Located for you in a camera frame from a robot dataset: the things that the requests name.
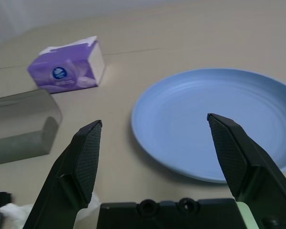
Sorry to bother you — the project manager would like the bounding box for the white tissue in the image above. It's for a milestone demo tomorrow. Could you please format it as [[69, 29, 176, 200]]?
[[0, 193, 100, 229]]

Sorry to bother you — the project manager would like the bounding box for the grey glasses case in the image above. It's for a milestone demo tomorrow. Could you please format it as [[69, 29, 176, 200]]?
[[0, 89, 63, 167]]

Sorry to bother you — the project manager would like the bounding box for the blue plate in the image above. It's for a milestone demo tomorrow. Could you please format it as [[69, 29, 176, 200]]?
[[131, 68, 286, 184]]

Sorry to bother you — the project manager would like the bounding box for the purple tissue pack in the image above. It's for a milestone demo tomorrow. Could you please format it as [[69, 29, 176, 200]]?
[[27, 35, 105, 94]]

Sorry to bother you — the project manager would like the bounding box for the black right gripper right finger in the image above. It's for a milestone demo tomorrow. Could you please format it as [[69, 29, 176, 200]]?
[[206, 113, 286, 229]]

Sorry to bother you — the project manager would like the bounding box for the green plate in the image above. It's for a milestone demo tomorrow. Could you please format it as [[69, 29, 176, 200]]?
[[236, 201, 258, 229]]

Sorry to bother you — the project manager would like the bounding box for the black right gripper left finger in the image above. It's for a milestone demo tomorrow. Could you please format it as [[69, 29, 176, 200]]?
[[22, 120, 103, 229]]

